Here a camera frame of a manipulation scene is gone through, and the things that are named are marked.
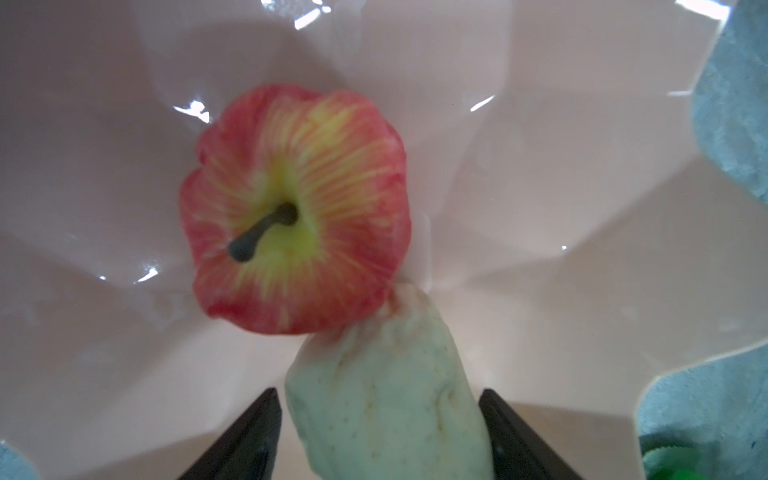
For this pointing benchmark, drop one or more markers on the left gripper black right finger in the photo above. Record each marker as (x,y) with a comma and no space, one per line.
(519,453)

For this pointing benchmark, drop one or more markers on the red fake apple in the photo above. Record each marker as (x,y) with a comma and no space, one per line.
(297,216)

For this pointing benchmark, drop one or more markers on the green grape bunch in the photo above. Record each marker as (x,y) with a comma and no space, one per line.
(670,456)

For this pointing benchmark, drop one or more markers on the cream fake garlic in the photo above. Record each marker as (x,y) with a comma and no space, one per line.
(388,398)

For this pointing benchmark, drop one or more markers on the pink scalloped fruit bowl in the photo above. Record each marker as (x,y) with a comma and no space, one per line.
(576,240)

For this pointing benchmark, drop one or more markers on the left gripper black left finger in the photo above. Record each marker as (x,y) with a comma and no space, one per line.
(247,449)

